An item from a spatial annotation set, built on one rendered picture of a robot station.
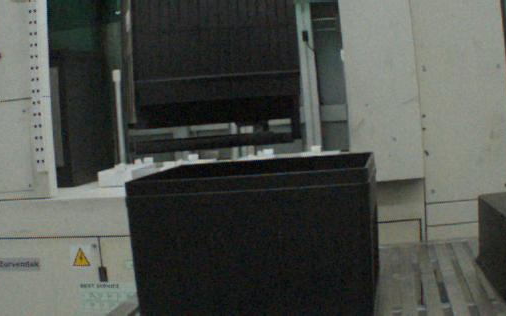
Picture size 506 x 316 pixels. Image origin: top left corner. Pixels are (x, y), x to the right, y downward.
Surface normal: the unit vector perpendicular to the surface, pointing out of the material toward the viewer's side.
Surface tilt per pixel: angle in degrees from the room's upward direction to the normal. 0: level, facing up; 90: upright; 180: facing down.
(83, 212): 90
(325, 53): 90
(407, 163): 90
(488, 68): 90
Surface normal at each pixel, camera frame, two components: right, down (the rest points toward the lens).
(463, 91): -0.15, 0.07
